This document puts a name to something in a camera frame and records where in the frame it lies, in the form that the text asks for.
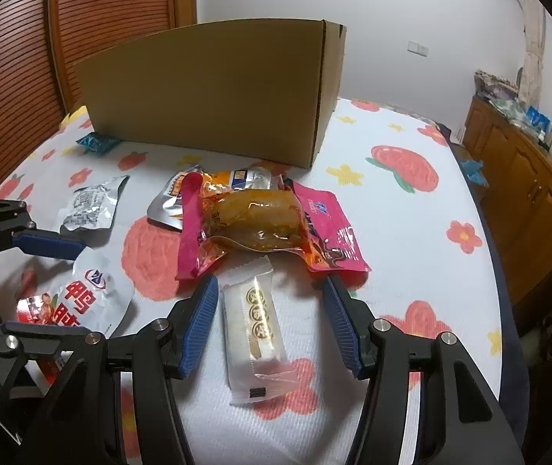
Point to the clear drumstick packet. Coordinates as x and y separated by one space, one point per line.
256 218

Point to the wooden sideboard cabinet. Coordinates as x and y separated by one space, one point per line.
523 193

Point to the silver orange snack packet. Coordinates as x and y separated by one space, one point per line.
169 203

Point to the white red snack packet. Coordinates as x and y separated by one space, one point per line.
92 290

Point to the strawberry printed blanket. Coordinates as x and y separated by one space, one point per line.
402 252

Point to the green patterned cloth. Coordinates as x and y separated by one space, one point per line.
511 109

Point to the brown cardboard box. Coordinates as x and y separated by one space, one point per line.
208 92

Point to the floral fabric pile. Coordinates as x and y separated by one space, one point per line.
496 85

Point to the teal plastic bag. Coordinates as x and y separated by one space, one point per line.
474 172

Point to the white wall switch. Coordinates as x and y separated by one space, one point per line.
417 47

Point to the silver grey snack packet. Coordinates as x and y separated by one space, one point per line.
92 203

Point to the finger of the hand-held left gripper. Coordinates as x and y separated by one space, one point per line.
33 332
48 246

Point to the pink snack packet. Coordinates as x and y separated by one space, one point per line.
334 223

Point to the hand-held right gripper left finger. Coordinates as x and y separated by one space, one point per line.
198 334

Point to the blue candy packet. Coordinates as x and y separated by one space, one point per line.
97 144

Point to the wooden louvered wardrobe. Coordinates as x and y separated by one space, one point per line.
87 9

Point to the blue box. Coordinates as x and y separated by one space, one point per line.
540 118

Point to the clear white cake packet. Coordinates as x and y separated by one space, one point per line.
252 329

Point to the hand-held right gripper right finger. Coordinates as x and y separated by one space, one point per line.
348 334

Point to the dark blue bed cover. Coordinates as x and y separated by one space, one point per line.
513 310

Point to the patterned curtain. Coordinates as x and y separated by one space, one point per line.
533 48

